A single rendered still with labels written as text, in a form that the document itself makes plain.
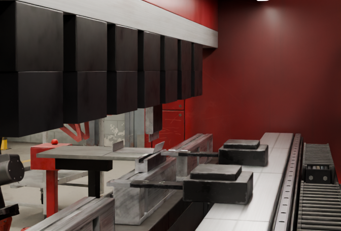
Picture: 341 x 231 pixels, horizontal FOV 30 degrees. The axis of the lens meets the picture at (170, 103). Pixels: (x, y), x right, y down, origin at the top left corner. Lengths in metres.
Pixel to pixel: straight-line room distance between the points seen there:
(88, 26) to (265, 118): 1.48
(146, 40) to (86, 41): 0.37
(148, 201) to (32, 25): 0.73
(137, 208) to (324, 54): 1.23
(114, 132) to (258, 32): 7.47
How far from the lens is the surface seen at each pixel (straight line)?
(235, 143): 1.52
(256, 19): 2.42
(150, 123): 1.56
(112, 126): 9.78
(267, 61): 2.41
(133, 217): 1.39
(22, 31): 0.80
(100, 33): 1.08
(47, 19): 0.87
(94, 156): 1.57
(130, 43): 1.25
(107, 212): 1.18
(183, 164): 1.93
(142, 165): 1.50
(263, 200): 1.12
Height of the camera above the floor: 1.21
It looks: 3 degrees down
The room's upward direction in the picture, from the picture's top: straight up
